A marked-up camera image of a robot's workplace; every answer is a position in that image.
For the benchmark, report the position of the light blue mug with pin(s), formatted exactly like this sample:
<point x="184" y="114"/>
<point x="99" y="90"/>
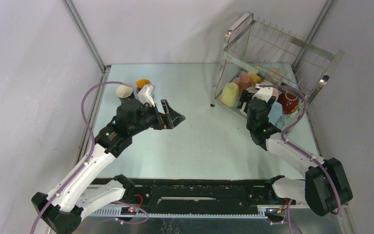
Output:
<point x="276" y="116"/>

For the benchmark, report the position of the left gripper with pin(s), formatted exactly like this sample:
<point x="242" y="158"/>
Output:
<point x="174" y="118"/>

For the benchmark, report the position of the aluminium frame post left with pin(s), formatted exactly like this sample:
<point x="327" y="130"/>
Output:
<point x="82" y="29"/>

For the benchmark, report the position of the salmon pink cup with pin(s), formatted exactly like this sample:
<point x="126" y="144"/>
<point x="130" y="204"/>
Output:
<point x="243" y="82"/>

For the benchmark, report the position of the blue patterned mug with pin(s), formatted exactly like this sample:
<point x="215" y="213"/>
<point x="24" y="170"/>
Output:
<point x="140" y="83"/>

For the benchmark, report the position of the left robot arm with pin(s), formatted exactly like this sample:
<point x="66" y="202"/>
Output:
<point x="65" y="206"/>

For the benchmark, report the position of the orange yellow cup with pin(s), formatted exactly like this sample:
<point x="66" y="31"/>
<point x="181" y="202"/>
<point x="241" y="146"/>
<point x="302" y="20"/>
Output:
<point x="255" y="78"/>

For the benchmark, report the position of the dark red mug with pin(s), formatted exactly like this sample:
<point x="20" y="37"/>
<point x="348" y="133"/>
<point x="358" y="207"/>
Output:
<point x="289" y="102"/>

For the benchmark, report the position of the aluminium frame post right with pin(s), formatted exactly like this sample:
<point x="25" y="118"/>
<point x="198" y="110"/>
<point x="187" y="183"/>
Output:
<point x="315" y="28"/>

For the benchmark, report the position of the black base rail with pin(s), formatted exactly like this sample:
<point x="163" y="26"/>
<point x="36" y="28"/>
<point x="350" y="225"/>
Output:
<point x="198" y="198"/>

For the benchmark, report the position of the metal dish rack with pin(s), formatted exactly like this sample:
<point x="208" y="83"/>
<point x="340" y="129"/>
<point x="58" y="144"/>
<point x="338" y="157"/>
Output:
<point x="251" y="42"/>

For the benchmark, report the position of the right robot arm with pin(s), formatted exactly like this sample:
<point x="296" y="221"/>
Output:
<point x="324" y="187"/>

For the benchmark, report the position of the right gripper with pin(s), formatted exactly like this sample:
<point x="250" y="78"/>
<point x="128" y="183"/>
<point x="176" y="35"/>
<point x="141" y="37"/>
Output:
<point x="246" y="96"/>

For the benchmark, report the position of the aluminium frame post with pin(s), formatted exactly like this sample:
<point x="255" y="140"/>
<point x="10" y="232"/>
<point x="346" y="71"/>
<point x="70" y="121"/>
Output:
<point x="315" y="28"/>
<point x="82" y="29"/>

